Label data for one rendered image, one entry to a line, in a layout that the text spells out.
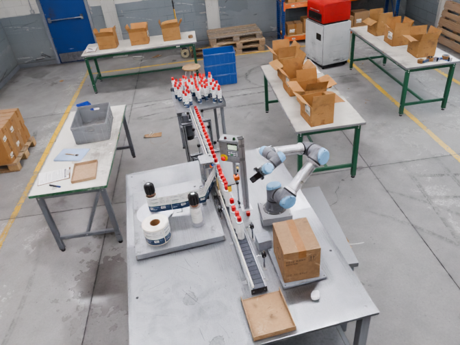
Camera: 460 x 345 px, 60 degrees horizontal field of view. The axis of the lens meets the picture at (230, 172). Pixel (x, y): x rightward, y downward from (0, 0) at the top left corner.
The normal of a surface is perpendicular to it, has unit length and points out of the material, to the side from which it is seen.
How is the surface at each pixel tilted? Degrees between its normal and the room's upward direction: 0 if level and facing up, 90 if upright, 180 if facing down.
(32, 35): 90
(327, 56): 90
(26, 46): 90
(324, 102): 100
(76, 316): 0
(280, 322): 0
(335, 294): 0
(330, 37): 90
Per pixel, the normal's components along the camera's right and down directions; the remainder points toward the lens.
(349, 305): -0.09, -0.82
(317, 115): 0.23, 0.53
